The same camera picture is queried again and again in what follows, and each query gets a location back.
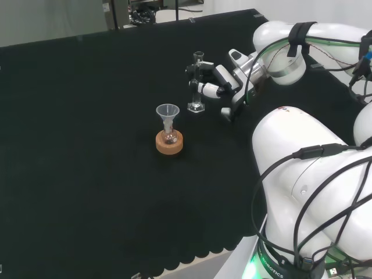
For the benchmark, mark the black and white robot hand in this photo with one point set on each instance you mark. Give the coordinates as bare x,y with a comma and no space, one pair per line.
236,81

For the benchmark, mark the clear glass graduated cylinder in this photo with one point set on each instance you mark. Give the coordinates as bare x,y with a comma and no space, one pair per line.
196,106

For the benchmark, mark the clear cloth clip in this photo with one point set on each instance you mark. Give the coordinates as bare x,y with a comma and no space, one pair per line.
316,66
257,15
191,20

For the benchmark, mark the clear plastic funnel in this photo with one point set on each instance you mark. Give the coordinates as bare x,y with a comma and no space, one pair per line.
167,112

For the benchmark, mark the small round-bottom glass flask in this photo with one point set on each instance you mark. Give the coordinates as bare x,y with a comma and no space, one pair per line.
169,138

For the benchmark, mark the grey cabinet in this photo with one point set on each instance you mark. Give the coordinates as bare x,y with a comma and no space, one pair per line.
114,13

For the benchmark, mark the black bench cloth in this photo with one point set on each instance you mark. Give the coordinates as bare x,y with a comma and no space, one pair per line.
87,145

